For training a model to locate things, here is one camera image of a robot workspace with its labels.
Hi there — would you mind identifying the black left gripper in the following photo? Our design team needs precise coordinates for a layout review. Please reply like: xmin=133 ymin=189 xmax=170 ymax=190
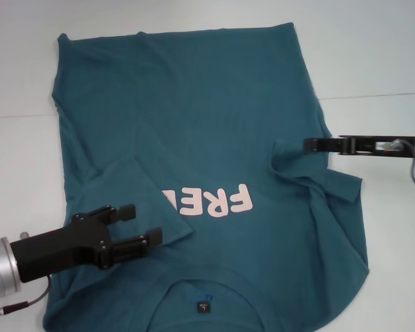
xmin=10 ymin=203 xmax=165 ymax=283

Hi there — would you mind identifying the teal blue printed t-shirt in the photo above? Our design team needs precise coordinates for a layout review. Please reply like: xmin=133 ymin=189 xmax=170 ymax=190
xmin=43 ymin=22 xmax=371 ymax=332

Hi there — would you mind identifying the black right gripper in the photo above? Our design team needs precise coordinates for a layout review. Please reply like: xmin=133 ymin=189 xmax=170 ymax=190
xmin=303 ymin=135 xmax=415 ymax=161

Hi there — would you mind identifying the left gripper cable with connectors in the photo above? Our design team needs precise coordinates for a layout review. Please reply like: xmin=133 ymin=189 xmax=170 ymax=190
xmin=0 ymin=230 xmax=53 ymax=317

